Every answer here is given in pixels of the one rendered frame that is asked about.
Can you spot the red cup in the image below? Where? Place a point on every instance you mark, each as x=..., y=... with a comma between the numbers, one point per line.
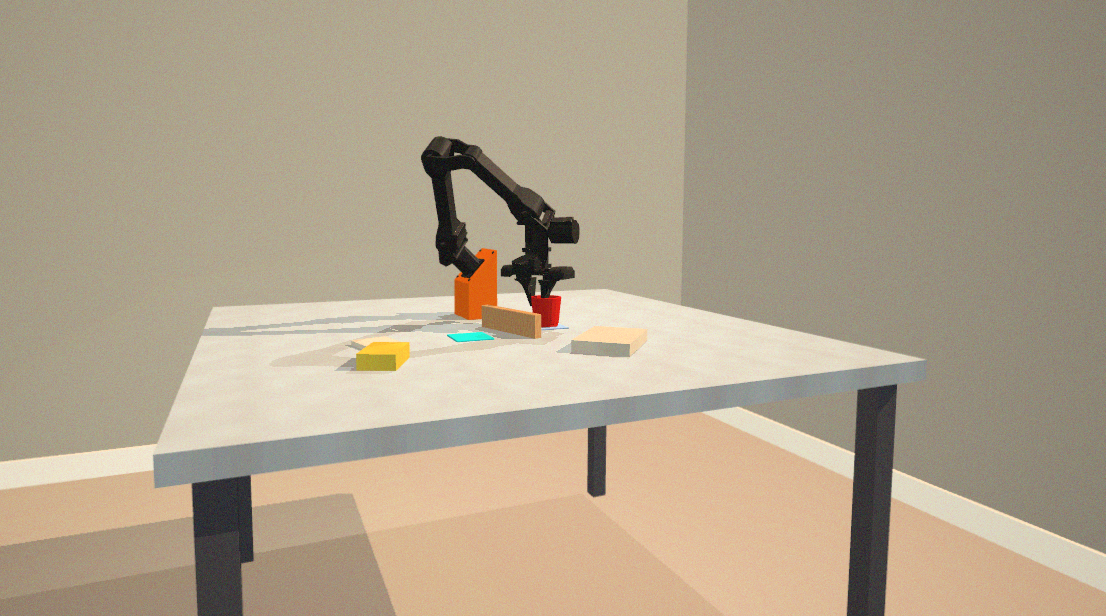
x=549, y=308

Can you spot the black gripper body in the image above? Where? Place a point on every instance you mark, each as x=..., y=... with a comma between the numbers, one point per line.
x=558, y=273

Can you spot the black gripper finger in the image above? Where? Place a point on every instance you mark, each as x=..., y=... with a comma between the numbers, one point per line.
x=546, y=287
x=529, y=286

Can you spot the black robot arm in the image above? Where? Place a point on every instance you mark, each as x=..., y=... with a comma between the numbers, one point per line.
x=525, y=205

